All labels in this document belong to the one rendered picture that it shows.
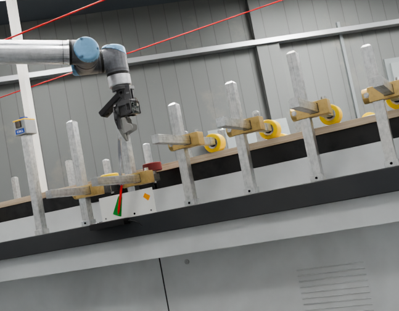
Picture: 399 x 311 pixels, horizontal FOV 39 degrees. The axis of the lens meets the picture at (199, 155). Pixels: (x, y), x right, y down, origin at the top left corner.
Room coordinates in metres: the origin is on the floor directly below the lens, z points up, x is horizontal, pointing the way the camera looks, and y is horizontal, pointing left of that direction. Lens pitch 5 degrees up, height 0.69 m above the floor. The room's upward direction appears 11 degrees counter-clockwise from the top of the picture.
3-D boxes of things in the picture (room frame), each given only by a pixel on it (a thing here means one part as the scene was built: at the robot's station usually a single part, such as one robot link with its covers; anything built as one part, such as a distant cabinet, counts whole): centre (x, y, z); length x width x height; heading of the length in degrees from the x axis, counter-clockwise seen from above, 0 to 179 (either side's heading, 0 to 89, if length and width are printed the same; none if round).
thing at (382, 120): (1.83, -0.62, 0.87); 0.03 x 0.03 x 0.48; 65
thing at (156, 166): (2.35, 0.20, 0.85); 0.08 x 0.08 x 0.11
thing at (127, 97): (2.16, 0.25, 1.14); 0.09 x 0.08 x 0.12; 65
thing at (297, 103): (1.91, -0.42, 0.95); 0.50 x 0.04 x 0.04; 155
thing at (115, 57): (2.16, 0.26, 1.31); 0.10 x 0.09 x 0.12; 105
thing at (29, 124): (2.48, 0.75, 1.18); 0.07 x 0.07 x 0.08; 65
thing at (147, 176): (2.26, 0.27, 0.84); 0.13 x 0.06 x 0.05; 65
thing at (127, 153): (2.26, 0.29, 0.93); 0.03 x 0.03 x 0.48; 65
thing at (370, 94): (1.82, -0.64, 0.94); 0.13 x 0.06 x 0.05; 65
